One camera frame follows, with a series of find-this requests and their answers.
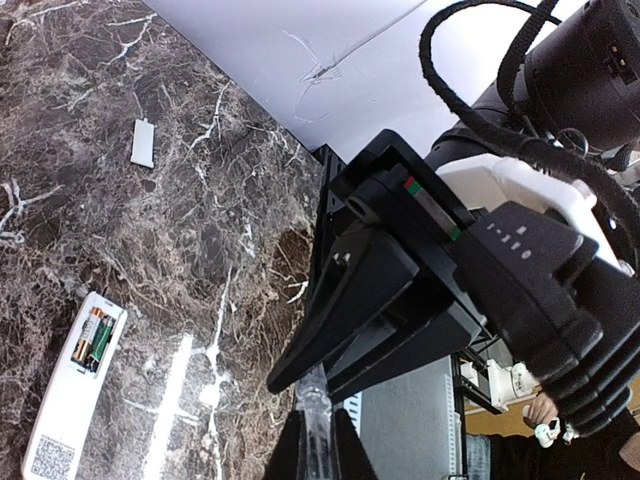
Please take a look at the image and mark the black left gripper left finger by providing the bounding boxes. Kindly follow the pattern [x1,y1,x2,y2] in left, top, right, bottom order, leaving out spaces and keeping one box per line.
[263,410,306,480]

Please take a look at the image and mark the white remote control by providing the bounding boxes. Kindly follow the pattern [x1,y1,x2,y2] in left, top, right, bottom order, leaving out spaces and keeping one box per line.
[21,292,128,479]

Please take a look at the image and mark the green AAA battery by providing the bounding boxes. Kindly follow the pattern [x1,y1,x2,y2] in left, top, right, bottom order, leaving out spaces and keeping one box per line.
[88,316,115,371]

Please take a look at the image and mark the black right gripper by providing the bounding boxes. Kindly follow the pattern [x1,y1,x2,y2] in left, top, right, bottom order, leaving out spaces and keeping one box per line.
[267,129,486,400]

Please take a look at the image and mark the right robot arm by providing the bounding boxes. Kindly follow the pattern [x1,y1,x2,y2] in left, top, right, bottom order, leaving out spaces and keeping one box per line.
[267,1,639,401]

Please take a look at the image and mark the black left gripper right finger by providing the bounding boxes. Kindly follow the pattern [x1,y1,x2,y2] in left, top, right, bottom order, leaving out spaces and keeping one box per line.
[333,408,378,480]

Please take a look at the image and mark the white battery cover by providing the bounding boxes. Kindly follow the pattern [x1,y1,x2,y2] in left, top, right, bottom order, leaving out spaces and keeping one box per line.
[130,118,155,169]

